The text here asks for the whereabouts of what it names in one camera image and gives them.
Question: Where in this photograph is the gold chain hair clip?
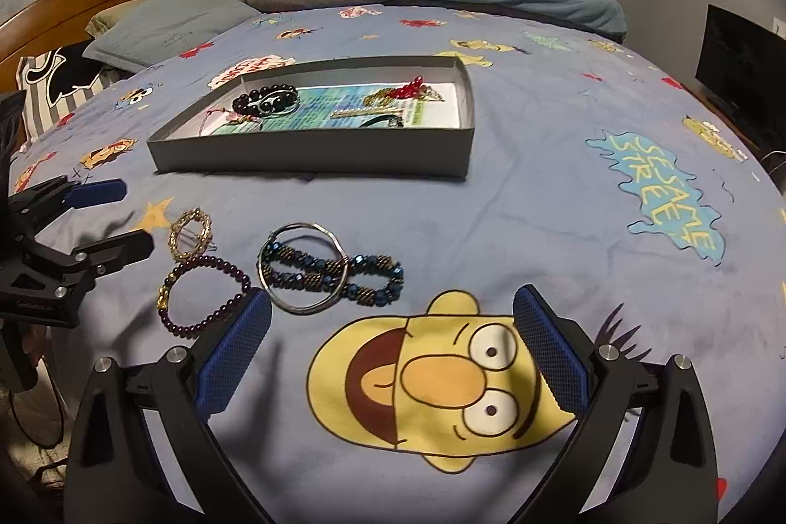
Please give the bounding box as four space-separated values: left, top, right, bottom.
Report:
168 207 216 263

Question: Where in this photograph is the olive pillow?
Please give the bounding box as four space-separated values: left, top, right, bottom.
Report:
84 0 144 38

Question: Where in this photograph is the striped cartoon pillow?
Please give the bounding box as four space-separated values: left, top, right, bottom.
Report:
16 40 127 142

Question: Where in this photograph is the black flat television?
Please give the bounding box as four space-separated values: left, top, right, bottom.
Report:
696 5 785 148

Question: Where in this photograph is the grey pillow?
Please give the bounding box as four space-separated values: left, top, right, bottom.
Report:
83 0 261 73

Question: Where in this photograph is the dark garnet bead bracelet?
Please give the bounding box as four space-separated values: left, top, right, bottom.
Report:
156 254 253 341

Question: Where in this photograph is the black hair tie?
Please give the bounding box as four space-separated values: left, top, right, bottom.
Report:
358 111 407 129

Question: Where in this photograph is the silver bangle with clasp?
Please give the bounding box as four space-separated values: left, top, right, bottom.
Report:
254 92 300 118

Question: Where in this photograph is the red bead gold brooch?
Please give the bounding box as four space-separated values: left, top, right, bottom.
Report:
363 76 444 108

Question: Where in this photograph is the pink string bracelet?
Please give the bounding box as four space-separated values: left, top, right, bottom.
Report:
196 104 260 136

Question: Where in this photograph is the blue Sesame Street bedsheet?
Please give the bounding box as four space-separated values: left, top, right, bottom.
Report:
11 6 785 512

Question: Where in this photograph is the large silver bangle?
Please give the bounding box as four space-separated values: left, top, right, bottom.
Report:
256 222 349 315

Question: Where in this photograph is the black cable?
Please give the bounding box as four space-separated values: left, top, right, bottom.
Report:
5 363 70 488

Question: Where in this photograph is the grey shallow cardboard tray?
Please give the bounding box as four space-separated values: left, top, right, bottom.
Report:
148 56 474 180

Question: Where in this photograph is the printed paper tray liner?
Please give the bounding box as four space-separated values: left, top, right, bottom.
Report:
196 83 461 137

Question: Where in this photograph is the blue crystal bead necklace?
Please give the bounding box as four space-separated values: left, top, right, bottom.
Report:
259 242 407 309

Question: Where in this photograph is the black bead bracelet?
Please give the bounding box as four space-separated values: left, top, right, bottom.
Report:
231 83 301 118

